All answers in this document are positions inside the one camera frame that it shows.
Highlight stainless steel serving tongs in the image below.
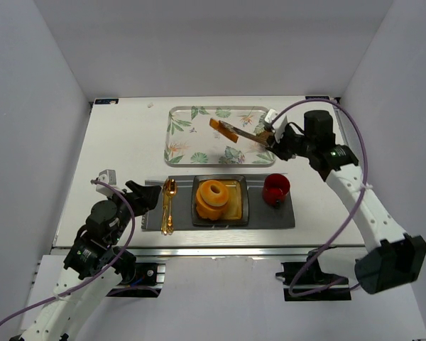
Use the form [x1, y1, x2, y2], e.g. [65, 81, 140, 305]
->
[220, 120, 270, 148]

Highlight orange round sponge cake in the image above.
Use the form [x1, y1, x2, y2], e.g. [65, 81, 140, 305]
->
[195, 181, 230, 220]

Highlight brown bread slice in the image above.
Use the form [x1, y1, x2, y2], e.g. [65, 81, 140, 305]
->
[209, 119, 239, 143]

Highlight orange glazed bagel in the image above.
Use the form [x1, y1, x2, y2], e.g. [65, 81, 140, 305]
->
[200, 180, 229, 207]

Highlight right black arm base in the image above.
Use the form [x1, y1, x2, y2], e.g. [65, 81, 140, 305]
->
[275, 262, 351, 302]

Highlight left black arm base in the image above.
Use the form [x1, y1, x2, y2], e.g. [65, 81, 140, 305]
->
[107, 262, 166, 298]

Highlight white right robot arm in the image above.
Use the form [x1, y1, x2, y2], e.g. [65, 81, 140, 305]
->
[265, 110, 426, 294]

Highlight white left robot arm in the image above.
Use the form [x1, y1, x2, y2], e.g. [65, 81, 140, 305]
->
[15, 176, 161, 340]

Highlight gold knife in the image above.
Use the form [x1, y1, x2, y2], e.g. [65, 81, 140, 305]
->
[161, 178, 173, 235]

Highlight gold spoon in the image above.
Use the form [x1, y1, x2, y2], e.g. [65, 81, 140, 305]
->
[167, 179, 178, 234]

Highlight dark brown chocolate pastry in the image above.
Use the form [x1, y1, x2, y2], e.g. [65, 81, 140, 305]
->
[257, 130, 271, 142]

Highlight red enamel mug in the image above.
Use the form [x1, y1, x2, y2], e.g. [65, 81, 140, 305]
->
[262, 173, 290, 207]

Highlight floral white serving tray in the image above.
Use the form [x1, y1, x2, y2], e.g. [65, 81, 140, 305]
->
[164, 106, 275, 167]

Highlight grey striped placemat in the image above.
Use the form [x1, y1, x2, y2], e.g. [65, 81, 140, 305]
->
[141, 175, 296, 232]

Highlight brown square ceramic plate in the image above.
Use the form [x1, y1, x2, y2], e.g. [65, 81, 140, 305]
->
[192, 175, 249, 227]

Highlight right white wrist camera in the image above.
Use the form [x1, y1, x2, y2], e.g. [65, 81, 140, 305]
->
[263, 109, 288, 143]

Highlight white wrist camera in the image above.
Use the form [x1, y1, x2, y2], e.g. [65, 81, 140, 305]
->
[263, 109, 288, 143]
[90, 169, 116, 197]

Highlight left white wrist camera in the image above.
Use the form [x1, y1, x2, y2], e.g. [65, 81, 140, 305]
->
[90, 169, 116, 197]

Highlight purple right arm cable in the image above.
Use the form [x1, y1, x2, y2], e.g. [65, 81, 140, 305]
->
[266, 98, 369, 298]

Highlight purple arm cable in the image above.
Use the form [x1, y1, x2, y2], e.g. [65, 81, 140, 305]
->
[266, 98, 369, 298]
[0, 180, 135, 338]

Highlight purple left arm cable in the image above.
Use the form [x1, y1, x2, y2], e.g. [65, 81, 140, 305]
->
[0, 180, 135, 338]

